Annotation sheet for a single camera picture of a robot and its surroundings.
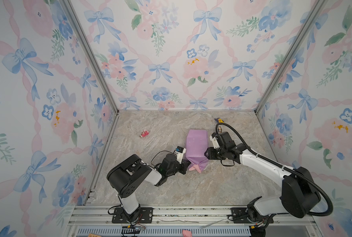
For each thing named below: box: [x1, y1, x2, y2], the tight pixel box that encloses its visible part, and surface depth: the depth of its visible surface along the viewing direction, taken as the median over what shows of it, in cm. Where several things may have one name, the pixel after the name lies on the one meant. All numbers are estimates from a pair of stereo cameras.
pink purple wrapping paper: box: [185, 129, 210, 174], surface depth 92 cm
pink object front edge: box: [181, 229, 193, 237], surface depth 69 cm
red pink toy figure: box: [139, 129, 150, 138], surface depth 105 cm
